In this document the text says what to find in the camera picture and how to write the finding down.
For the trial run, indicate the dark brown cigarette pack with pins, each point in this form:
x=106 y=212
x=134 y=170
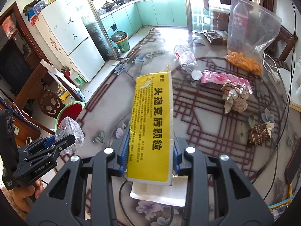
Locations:
x=260 y=133

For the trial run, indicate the green detergent jug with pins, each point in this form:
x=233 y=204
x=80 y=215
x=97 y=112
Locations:
x=77 y=79

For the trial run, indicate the clear plastic wrapper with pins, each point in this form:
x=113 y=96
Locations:
x=67 y=127

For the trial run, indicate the yellow medicine box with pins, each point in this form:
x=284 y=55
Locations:
x=150 y=154

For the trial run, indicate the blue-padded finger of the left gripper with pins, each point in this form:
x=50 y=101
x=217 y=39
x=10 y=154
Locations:
x=51 y=140

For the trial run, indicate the wooden chair at right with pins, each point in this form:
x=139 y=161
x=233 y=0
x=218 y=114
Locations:
x=282 y=46

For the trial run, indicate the person's left hand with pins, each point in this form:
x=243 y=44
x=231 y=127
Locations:
x=19 y=195

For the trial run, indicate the dark snack packet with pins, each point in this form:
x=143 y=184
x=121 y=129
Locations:
x=216 y=37

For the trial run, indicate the red green-rimmed trash basin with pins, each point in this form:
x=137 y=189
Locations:
x=72 y=110

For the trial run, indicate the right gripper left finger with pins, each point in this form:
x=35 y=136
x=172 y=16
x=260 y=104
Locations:
x=81 y=193

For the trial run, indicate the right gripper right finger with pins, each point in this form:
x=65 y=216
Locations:
x=218 y=192

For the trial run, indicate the clear zip bag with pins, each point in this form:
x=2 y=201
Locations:
x=262 y=29

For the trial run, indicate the white two-door refrigerator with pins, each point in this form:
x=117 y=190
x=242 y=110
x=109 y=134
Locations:
x=63 y=30

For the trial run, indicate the turquoise kitchen cabinets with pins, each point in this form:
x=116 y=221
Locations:
x=131 y=17

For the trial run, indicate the silver paper ball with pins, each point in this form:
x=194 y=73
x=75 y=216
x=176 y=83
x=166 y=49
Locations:
x=235 y=97

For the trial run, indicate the clear plastic water bottle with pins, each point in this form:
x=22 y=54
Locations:
x=188 y=61

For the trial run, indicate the red-label bottle in bag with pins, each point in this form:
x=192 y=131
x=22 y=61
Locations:
x=239 y=27

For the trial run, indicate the pink snack wrapper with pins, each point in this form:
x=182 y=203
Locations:
x=222 y=78

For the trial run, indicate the orange snacks in bag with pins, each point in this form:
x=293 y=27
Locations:
x=248 y=64

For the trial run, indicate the green kitchen trash bin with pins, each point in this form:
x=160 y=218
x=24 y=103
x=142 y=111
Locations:
x=121 y=39

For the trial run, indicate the dark wooden carved chair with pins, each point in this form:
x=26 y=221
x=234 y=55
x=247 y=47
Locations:
x=49 y=102

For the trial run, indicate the dark wooden cabinet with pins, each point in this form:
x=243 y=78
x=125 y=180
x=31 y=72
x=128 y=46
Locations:
x=19 y=57

